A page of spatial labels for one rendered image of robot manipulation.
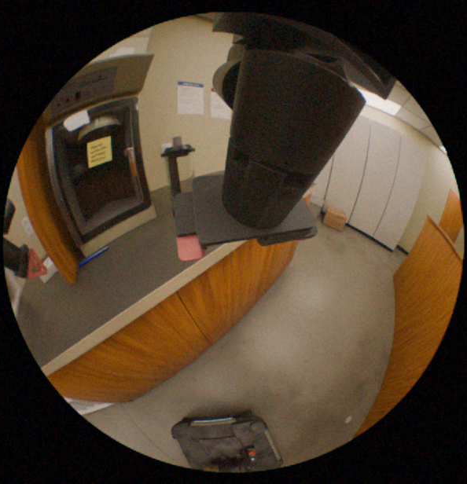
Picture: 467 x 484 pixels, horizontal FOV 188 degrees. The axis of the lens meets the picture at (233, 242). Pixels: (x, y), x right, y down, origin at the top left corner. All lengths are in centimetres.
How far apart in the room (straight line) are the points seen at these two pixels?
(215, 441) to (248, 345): 80
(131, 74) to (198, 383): 153
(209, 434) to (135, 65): 149
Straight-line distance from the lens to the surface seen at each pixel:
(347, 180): 293
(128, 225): 55
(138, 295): 32
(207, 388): 120
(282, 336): 126
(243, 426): 97
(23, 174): 50
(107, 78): 52
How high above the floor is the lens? 117
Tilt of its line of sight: 39 degrees down
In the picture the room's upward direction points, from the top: straight up
